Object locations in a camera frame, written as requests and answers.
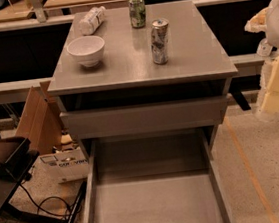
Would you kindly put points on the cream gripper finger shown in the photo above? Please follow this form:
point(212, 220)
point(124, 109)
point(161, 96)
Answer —
point(268, 97)
point(258, 22)

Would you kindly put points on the silver redbull can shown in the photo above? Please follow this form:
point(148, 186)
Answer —
point(159, 40)

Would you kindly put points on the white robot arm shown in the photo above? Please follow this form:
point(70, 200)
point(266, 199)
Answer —
point(267, 20)

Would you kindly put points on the green soda can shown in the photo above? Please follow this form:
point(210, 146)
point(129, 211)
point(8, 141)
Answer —
point(137, 13)

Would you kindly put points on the grey drawer cabinet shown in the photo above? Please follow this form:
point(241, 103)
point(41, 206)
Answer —
point(197, 67)

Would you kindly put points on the open grey middle drawer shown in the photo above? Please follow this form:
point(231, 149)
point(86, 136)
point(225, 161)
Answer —
point(157, 178)

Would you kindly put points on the closed grey top drawer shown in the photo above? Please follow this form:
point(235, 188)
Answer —
point(137, 119)

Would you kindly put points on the clear plastic water bottle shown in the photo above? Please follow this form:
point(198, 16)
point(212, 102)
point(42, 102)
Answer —
point(92, 20)

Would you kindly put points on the white ceramic bowl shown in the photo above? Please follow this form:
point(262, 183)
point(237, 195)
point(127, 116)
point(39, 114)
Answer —
point(87, 50)

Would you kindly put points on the white printed cardboard box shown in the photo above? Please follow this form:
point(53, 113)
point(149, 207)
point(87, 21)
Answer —
point(66, 166)

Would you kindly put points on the brown cardboard box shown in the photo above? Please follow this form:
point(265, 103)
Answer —
point(39, 123)

